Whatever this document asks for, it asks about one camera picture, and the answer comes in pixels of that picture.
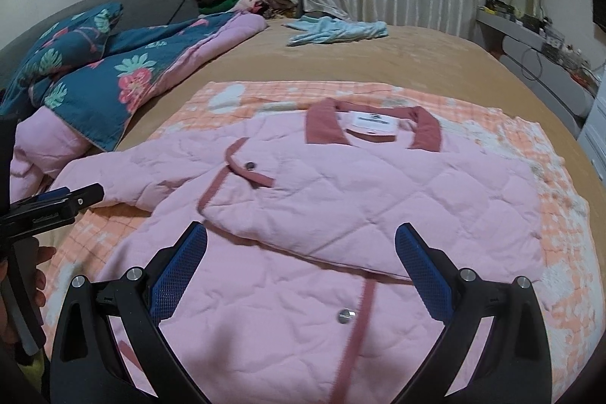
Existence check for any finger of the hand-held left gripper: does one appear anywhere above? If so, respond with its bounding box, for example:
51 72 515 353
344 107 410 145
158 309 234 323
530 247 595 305
6 183 105 239

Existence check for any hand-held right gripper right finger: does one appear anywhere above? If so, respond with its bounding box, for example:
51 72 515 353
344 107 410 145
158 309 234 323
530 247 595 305
393 222 553 404

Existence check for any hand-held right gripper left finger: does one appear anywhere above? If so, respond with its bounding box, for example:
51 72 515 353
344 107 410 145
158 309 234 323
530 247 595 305
50 221 211 404

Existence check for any pink quilted jacket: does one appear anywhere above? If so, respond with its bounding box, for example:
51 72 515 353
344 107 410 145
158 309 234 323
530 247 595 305
50 98 545 404

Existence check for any person's left hand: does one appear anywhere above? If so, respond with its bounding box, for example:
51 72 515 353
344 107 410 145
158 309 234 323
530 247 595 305
0 245 58 341

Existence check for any blue floral quilt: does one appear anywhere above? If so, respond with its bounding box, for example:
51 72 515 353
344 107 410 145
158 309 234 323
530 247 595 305
0 12 270 208

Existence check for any orange white checked blanket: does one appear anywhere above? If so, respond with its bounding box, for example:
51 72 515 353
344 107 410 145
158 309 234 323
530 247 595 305
40 80 600 404

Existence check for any blue floral pillow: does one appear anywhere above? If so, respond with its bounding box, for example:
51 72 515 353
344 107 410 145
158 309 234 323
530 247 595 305
0 3 125 111

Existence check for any bed with tan sheet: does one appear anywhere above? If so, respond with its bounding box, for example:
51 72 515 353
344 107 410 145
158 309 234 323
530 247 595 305
40 17 606 404

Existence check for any white drawer cabinet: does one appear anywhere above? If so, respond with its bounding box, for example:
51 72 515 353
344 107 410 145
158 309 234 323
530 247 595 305
578 87 606 183

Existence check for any grey desk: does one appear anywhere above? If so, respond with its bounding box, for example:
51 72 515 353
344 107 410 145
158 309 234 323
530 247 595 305
476 4 600 140

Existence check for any light blue cloth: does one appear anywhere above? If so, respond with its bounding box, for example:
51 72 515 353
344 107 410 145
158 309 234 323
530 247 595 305
286 16 390 48

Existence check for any desk clutter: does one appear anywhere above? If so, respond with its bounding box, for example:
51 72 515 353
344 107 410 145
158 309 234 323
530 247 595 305
480 0 603 97

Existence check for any black cable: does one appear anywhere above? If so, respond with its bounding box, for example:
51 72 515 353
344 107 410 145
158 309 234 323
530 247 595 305
520 39 543 81

